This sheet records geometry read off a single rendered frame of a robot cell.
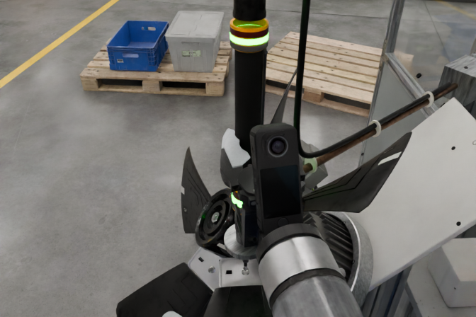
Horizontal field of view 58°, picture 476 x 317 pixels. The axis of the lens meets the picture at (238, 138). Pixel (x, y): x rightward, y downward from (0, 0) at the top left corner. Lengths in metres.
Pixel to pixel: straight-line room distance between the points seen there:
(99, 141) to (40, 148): 0.40
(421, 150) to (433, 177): 0.07
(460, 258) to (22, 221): 2.25
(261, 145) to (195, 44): 3.11
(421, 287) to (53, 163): 2.45
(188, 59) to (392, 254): 2.95
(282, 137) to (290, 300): 0.15
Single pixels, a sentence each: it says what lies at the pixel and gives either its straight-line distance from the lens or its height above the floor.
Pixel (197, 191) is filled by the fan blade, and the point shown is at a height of 1.13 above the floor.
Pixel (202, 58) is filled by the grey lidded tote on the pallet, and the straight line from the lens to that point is 3.57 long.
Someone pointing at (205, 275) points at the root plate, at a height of 1.10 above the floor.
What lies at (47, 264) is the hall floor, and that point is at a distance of 2.48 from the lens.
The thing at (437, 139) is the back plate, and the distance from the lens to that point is 0.93.
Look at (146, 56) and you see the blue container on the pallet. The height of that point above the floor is 0.28.
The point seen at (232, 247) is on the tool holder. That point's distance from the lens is 0.69.
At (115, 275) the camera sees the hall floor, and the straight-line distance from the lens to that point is 2.32.
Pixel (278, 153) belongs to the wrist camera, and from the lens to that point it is 0.43.
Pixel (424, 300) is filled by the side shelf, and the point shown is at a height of 0.86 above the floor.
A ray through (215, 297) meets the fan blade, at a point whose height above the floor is 1.18.
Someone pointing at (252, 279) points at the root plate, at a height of 1.18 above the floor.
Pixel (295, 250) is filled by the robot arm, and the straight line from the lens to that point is 0.42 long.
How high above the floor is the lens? 1.80
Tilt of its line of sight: 36 degrees down
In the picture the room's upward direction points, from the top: straight up
